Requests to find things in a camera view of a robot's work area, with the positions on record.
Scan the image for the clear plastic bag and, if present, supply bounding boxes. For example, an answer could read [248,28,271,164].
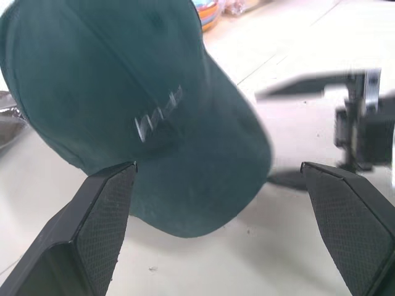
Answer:
[222,0,264,15]

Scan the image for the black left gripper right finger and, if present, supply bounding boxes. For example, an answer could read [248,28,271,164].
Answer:
[300,161,395,296]

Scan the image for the stack of colourful bowls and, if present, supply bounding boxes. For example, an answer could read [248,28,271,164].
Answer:
[191,0,222,33]

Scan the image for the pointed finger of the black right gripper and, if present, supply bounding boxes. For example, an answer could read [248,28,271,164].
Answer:
[255,73,351,97]

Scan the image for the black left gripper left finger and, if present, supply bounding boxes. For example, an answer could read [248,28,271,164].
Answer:
[0,160,138,296]

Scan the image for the dark green baseball cap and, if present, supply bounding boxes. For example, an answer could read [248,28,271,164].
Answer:
[0,0,273,239]

